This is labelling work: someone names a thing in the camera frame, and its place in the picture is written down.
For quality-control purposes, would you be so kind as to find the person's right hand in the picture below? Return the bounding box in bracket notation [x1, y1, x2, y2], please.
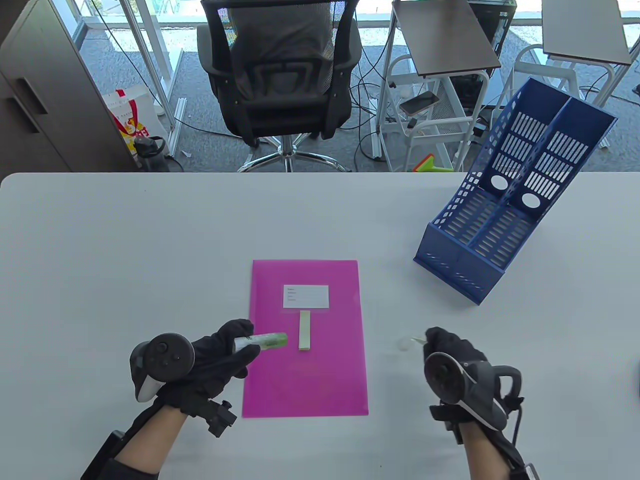
[423, 327, 489, 363]

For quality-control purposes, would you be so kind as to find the person's left hand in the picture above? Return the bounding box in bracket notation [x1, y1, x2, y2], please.
[155, 319, 262, 419]

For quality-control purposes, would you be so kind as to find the black handheld controller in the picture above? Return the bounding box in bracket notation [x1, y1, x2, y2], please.
[423, 352, 525, 432]
[129, 332, 196, 403]

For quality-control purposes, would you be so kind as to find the green glue stick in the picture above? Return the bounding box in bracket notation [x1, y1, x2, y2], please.
[234, 332, 289, 351]

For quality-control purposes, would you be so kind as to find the pink L-shaped folder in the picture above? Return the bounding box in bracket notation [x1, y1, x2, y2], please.
[242, 259, 370, 418]

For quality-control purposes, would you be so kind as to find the blue plastic file rack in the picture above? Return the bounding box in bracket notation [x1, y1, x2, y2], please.
[413, 77, 619, 306]

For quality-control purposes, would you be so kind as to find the green and red plastic tool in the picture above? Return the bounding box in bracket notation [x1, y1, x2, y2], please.
[412, 154, 453, 173]

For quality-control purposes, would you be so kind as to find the black water bottle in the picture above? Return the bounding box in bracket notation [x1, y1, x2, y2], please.
[133, 136, 171, 173]

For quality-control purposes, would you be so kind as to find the white rolling cart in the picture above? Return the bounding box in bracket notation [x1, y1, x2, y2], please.
[375, 52, 493, 173]

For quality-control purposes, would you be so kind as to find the black smartphone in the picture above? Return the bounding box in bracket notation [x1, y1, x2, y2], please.
[398, 91, 441, 117]

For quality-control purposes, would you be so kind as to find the red and white shopping bag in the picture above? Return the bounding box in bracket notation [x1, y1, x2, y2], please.
[103, 85, 168, 156]

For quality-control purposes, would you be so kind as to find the black mesh office chair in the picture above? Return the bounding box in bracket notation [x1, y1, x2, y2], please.
[196, 0, 363, 173]

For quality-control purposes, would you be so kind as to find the brown-top side table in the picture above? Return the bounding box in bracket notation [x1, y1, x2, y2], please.
[391, 0, 502, 78]
[541, 0, 633, 67]

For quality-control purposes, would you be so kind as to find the tall storage cabinet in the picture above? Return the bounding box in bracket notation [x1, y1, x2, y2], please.
[0, 0, 138, 173]

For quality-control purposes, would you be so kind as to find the black computer tower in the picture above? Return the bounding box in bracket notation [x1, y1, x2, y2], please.
[470, 0, 517, 57]

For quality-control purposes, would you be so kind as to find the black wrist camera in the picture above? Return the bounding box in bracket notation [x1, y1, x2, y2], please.
[429, 404, 466, 445]
[201, 400, 239, 439]

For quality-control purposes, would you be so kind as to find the black arm strap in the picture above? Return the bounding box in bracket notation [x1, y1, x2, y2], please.
[100, 457, 162, 480]

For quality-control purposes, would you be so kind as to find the white metal table frame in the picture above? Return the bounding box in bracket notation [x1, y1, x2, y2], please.
[117, 0, 188, 157]

